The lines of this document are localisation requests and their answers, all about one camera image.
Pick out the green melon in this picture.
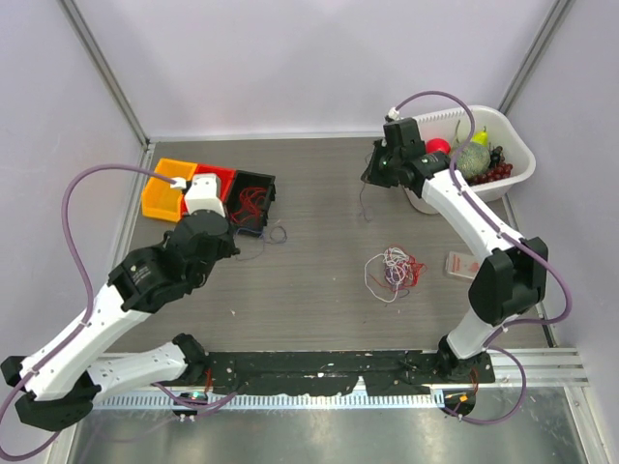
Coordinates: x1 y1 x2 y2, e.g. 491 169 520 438
456 142 490 180

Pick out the white fruit basket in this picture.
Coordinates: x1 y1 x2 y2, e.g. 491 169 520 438
416 105 536 202

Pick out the dark grape bunch right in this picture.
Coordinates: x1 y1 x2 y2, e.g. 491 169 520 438
468 162 514 186

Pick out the red plastic bin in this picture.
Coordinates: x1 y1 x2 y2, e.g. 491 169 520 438
184 167 235 218

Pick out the green pear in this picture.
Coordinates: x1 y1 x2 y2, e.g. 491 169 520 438
471 127 489 148

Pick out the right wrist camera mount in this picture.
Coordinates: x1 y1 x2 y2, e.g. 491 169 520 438
384 107 401 123

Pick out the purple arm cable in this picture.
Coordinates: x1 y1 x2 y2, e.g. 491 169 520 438
0 162 188 459
384 90 576 426

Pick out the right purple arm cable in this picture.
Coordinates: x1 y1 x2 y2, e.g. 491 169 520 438
384 90 576 426

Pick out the cable bundle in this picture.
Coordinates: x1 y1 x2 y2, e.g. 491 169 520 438
363 246 429 305

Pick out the yellow plastic bin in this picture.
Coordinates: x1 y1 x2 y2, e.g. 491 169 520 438
141 158 197 222

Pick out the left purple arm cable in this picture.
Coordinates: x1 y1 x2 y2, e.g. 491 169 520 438
0 162 188 459

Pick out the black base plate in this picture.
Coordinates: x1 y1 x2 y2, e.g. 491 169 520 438
163 348 497 395

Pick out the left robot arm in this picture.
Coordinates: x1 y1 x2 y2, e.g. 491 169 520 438
1 210 239 432

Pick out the red apple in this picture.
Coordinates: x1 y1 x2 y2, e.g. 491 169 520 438
426 138 451 155

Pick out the black plastic bin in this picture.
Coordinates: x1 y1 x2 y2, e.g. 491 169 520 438
225 170 276 237

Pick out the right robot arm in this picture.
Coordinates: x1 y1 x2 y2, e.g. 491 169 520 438
362 118 548 382

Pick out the white slotted cable duct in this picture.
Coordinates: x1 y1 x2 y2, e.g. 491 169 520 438
95 389 444 411

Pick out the red cable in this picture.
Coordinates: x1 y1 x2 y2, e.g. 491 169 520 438
229 186 270 224

